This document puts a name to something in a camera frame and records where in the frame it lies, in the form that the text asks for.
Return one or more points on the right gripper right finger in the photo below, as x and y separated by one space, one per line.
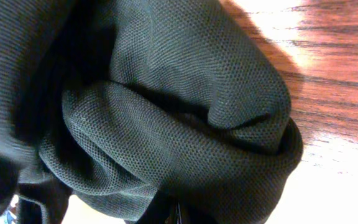
189 215

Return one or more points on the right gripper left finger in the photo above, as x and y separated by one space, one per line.
161 210

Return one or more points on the black t-shirt with logo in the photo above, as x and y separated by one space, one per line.
113 101

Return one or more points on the light blue printed t-shirt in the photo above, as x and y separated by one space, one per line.
10 214

